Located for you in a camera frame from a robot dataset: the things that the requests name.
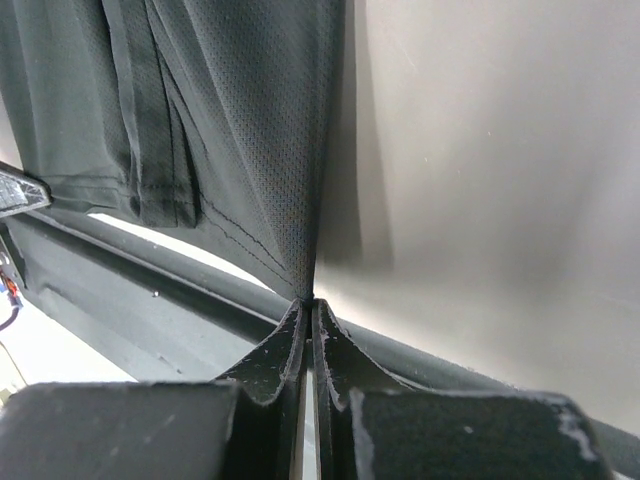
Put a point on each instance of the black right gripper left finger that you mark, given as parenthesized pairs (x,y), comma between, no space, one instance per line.
(247,423)

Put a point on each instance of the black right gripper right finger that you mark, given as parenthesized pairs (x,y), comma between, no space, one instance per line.
(372,426)

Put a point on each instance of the black t shirt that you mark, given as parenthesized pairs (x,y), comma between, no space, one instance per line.
(208,119)

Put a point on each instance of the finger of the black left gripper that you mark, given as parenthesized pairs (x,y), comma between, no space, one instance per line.
(21,193)

